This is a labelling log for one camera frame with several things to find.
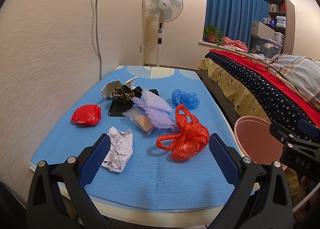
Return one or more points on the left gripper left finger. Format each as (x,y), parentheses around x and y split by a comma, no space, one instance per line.
(46,208)

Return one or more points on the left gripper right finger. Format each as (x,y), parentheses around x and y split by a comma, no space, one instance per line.
(261,197)

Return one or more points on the white paper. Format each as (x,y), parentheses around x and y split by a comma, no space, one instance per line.
(120,151)

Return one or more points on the red plastic bag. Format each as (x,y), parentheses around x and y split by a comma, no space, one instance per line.
(192,138)

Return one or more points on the white green printed wrapper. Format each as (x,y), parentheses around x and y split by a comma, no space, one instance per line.
(109,87)

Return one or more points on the leopard print black scrunchie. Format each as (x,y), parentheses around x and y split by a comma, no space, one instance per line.
(126,94)

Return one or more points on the pink trash bin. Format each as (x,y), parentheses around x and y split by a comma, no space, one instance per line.
(255,141)

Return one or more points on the grey striped pillow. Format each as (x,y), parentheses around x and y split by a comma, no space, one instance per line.
(299,73)

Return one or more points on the bed with star sheets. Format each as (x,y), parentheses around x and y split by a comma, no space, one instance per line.
(255,92)

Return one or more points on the small red crumpled wrapper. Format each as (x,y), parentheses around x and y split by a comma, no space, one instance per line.
(87,115)

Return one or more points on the black flat pouch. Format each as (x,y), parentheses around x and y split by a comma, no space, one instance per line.
(118,107)

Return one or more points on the clear storage bin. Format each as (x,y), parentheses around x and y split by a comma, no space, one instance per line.
(268,47)

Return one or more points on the clear bag with brown card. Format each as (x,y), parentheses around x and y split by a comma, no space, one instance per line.
(140,119)

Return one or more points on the blue crumpled plastic bag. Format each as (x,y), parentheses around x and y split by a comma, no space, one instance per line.
(189,100)

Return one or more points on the pink folded clothes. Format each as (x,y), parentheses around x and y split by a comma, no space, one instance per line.
(234,44)

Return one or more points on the blue patterned mat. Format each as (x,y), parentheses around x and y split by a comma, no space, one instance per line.
(151,179)

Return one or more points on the beige box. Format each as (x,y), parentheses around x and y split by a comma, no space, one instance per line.
(262,31)

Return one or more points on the potted green plant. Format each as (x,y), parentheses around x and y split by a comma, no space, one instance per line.
(213,35)

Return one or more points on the dark bookshelf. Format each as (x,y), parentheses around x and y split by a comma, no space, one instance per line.
(277,15)

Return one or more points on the blue curtain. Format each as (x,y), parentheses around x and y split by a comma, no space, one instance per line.
(235,17)

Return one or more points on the white standing fan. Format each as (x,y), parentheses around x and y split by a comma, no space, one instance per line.
(162,11)

